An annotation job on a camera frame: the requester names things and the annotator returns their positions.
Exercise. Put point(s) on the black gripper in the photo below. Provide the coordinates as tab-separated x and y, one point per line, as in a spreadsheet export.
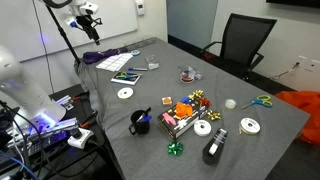
87	22

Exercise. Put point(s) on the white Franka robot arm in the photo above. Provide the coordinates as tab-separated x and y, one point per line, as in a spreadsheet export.
20	86

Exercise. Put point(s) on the white label sheet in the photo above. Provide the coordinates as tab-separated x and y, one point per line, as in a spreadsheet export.
114	62

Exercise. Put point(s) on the black tripod pole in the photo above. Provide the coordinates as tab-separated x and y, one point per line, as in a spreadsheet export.
61	31

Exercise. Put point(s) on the small teal tape roll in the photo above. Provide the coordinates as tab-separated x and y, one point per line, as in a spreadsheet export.
135	52

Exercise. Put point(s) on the clear acrylic tray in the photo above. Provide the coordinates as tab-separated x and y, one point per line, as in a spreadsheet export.
142	42

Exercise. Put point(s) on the blue marker pen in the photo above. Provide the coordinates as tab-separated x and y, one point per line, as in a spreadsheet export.
137	69

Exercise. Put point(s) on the clear plastic cup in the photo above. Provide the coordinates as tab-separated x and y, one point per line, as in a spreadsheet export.
152	62

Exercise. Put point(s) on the black marker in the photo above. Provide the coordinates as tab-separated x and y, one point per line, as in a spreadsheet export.
147	111

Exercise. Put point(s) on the blue capped marker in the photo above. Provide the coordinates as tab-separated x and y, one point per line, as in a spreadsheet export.
145	118

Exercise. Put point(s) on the small wooden block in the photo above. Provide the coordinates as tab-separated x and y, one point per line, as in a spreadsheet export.
167	101

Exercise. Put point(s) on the black mug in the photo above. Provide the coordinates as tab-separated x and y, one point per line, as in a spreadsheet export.
139	125

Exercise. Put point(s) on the dark red ribbon spool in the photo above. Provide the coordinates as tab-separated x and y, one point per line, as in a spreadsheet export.
187	77

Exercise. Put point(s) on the blue gift bow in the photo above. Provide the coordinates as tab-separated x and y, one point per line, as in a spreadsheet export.
185	100

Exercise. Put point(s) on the orange gift bow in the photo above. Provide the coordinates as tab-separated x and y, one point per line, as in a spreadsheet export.
184	109

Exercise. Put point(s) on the gold gift bow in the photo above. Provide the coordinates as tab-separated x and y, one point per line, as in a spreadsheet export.
197	94
213	115

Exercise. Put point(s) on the black patterned gift box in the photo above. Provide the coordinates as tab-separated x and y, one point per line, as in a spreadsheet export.
181	124

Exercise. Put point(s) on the red gift bow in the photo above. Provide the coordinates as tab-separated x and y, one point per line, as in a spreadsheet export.
205	101

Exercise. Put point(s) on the green gift bow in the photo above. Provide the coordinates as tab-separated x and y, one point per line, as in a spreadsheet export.
175	148

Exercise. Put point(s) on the black mesh office chair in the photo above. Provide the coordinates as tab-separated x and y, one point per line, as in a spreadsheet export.
243	40

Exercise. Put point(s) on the clear tape roll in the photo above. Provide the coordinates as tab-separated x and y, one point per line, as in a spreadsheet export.
230	103

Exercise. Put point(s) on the black tape dispenser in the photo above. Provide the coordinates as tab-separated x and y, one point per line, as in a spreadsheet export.
215	146

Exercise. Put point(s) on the yellow ribbon white spool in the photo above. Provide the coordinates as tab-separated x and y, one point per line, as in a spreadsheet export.
250	126

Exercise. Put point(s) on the grey tablecloth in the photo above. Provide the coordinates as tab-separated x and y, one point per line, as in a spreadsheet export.
233	156

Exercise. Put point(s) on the orange fabric bag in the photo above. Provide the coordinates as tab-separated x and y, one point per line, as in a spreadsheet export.
306	110

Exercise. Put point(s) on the white wall thermostat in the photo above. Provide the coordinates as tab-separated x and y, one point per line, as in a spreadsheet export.
140	6

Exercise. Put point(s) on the silver metal bracket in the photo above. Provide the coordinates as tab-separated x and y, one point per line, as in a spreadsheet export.
65	101

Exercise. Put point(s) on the black wall screen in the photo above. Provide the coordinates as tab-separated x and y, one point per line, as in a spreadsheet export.
293	2

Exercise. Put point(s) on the white wall outlet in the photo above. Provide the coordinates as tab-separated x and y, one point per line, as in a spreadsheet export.
311	65

